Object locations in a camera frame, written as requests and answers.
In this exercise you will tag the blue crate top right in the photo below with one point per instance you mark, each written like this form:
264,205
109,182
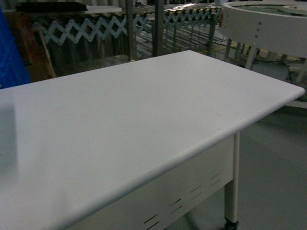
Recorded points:
12,69

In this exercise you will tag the white round conveyor machine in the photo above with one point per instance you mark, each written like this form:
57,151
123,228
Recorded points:
276,26

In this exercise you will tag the white table leg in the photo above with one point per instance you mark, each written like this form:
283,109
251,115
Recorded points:
231,190

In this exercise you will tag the grey scissor conveyor frame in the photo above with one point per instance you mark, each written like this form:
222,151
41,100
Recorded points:
102,25

